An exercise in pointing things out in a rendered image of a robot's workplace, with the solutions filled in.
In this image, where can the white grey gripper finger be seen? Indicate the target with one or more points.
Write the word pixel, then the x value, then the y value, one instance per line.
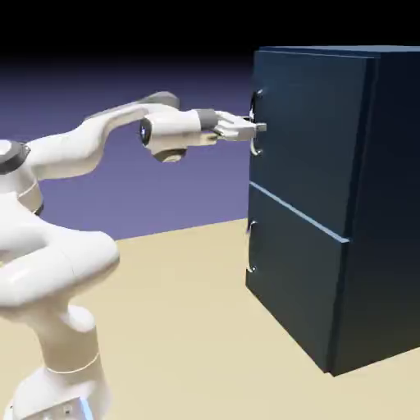
pixel 261 127

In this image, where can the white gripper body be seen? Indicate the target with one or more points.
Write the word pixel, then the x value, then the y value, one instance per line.
pixel 233 128

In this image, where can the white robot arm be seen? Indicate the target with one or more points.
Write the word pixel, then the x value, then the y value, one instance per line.
pixel 59 259

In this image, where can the dark blue large cabinet door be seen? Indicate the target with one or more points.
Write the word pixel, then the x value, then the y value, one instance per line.
pixel 311 137

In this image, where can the dark blue cabinet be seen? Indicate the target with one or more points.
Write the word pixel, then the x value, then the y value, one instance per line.
pixel 387 197

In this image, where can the dark blue small cabinet door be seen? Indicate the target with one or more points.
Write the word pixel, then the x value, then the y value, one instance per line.
pixel 295 279

